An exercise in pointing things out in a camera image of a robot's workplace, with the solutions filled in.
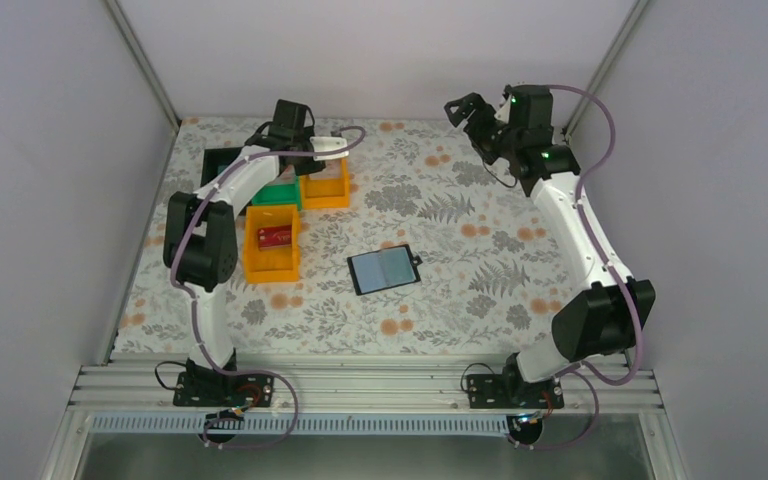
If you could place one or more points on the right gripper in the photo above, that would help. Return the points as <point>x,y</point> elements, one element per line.
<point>479,118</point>

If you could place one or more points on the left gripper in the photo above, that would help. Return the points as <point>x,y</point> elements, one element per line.
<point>308,164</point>

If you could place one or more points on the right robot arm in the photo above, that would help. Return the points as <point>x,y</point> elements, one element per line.
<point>609,308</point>

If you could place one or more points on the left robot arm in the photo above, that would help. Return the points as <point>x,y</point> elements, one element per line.
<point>201,248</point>

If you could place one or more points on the red VIP card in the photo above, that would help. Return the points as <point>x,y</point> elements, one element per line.
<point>274,237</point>

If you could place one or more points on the far orange storage bin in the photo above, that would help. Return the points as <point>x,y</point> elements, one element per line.
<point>328,189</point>

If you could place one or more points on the orange storage bin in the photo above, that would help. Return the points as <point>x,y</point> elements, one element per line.
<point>277,265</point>
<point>328,189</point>

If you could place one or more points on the green storage bin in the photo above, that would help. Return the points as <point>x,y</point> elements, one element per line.
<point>284,190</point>

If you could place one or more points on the black storage bin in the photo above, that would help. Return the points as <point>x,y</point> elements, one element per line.
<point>215,161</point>

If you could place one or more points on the near orange storage bin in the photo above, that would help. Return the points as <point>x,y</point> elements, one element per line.
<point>277,265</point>

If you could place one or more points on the floral table mat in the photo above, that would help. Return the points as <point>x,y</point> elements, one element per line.
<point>492,271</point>

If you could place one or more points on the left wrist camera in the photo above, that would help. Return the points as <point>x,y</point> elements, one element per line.
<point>327,148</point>

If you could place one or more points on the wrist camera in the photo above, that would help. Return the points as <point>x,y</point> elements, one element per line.
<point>502,113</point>
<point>327,148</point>

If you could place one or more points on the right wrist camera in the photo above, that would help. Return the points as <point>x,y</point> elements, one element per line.
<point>502,113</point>

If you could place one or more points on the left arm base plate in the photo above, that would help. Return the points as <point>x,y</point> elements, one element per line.
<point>222,391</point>

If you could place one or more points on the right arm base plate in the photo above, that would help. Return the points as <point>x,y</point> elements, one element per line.
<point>494,391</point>

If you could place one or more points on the aluminium rail frame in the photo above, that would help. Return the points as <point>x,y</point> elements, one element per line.
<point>365,384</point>

